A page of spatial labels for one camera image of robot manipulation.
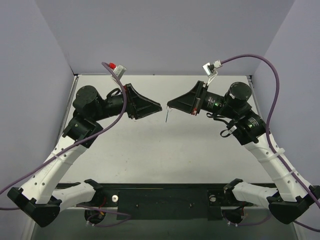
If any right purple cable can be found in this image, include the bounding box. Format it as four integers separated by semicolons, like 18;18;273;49
221;53;320;231

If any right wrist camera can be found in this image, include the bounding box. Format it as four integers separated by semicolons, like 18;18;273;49
202;60;222;86

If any purple cable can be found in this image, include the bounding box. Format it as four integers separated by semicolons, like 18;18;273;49
221;53;320;231
0;61;128;210

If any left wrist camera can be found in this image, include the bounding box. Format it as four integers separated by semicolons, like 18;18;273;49
113;64;127;79

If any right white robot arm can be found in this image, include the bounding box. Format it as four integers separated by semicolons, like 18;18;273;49
167;81;320;224

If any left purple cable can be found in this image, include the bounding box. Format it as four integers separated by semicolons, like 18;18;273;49
0;61;128;210

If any blue key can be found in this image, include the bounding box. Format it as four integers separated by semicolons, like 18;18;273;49
165;106;173;123

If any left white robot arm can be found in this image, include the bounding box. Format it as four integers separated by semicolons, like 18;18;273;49
7;83;162;228

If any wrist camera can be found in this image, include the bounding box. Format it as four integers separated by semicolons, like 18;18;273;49
202;60;222;86
113;64;127;79

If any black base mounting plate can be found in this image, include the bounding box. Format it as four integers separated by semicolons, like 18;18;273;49
87;183;244;221

